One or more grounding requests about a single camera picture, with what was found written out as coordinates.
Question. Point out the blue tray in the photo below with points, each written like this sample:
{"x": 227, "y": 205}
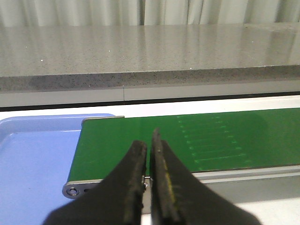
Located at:
{"x": 36, "y": 154}

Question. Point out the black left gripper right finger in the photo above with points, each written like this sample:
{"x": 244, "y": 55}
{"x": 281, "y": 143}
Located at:
{"x": 179, "y": 198}

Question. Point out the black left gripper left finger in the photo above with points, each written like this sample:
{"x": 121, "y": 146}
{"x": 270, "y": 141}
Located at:
{"x": 116, "y": 200}

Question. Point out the aluminium conveyor frame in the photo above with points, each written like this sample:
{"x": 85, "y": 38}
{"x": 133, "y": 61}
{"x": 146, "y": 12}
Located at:
{"x": 234, "y": 175}

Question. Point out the grey stone counter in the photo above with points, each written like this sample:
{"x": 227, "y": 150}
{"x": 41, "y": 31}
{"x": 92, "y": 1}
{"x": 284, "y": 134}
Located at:
{"x": 47, "y": 66}

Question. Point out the white curtain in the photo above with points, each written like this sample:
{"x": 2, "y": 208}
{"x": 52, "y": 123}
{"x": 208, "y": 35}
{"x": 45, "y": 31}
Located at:
{"x": 15, "y": 13}

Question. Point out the green conveyor belt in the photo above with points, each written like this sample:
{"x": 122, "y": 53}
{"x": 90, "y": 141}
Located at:
{"x": 211, "y": 143}

